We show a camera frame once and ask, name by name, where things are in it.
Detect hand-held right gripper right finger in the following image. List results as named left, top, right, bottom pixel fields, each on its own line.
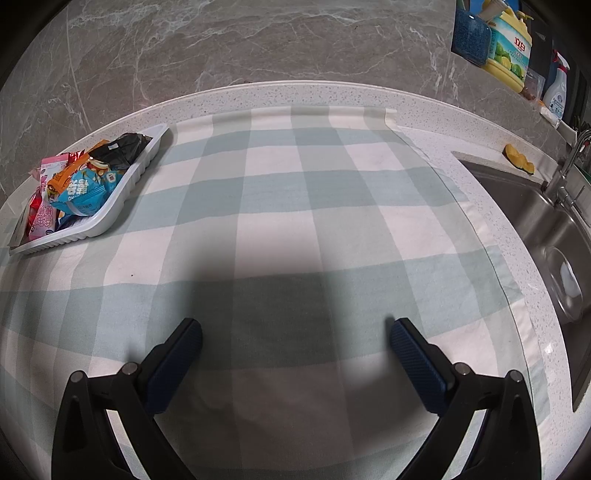
left=389, top=318, right=541, bottom=480

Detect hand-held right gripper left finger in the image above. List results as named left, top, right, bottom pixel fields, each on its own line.
left=52, top=318, right=204, bottom=480

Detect white plastic tray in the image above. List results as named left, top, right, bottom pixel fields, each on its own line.
left=8, top=124, right=169, bottom=257

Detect light blue large snack packet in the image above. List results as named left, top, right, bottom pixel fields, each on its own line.
left=48, top=166, right=127, bottom=217

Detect pink cartoon snack packet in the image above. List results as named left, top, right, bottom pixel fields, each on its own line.
left=28, top=198, right=57, bottom=241

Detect red snack packet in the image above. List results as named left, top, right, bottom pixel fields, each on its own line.
left=25, top=191, right=44, bottom=232

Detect orange long snack packet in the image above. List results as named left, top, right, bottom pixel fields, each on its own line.
left=46, top=152, right=93, bottom=195

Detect black snack packet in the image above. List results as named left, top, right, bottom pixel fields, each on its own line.
left=88, top=132, right=153, bottom=171

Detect pink blue-edged snack packet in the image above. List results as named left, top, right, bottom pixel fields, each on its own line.
left=39, top=155, right=71, bottom=178

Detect brown base cabinet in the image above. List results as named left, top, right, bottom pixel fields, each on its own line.
left=573, top=342, right=591, bottom=411

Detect steel sink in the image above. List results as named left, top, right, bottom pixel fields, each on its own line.
left=455, top=152, right=591, bottom=411

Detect green white checkered cloth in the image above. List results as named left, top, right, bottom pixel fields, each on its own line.
left=0, top=105, right=552, bottom=480

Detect yellow sponge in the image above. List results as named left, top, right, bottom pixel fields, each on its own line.
left=503, top=143, right=535, bottom=175

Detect steel faucet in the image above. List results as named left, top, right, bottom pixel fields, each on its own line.
left=545, top=128, right=591, bottom=208

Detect white spray bottle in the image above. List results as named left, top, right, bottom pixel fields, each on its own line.
left=541, top=50, right=571, bottom=121

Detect small clear plastic bag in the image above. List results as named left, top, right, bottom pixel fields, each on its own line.
left=524, top=69, right=546, bottom=100

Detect yellow detergent bottle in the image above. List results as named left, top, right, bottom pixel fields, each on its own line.
left=482, top=7, right=534, bottom=95

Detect blue basket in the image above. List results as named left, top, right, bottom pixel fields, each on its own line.
left=451, top=9, right=492, bottom=65

